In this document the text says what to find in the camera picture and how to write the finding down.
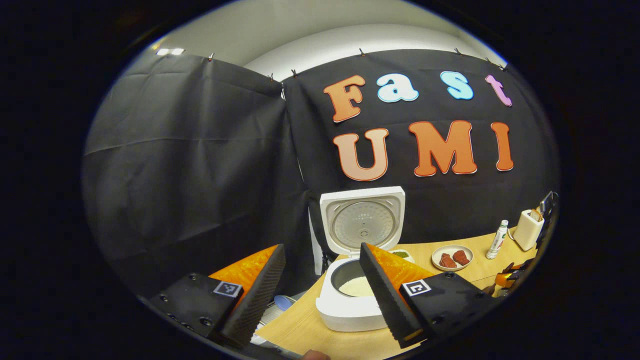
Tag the black backdrop cloth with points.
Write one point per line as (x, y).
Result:
(200, 175)

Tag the round white plate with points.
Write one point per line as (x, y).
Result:
(452, 248)

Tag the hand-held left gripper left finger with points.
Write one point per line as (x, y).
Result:
(255, 305)

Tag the white divided seasoning dish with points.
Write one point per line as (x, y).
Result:
(402, 254)

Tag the white blue plastic item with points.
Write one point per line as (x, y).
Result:
(270, 317)

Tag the white toaster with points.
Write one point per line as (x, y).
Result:
(527, 232)

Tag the red meat piece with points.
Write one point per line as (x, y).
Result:
(447, 261)
(461, 258)

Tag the white rice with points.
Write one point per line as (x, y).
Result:
(356, 287)

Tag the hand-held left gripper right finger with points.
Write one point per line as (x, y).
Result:
(382, 300)

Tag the toasted bread slice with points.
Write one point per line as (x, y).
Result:
(536, 215)

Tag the row of small cloth clips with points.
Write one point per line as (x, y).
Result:
(361, 52)

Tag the ceiling light panel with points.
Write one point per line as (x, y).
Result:
(170, 51)

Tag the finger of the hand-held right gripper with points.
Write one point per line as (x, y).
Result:
(511, 268)
(505, 281)

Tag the white green bottle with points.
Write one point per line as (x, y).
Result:
(497, 240)

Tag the white rice cooker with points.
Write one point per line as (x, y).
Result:
(365, 225)

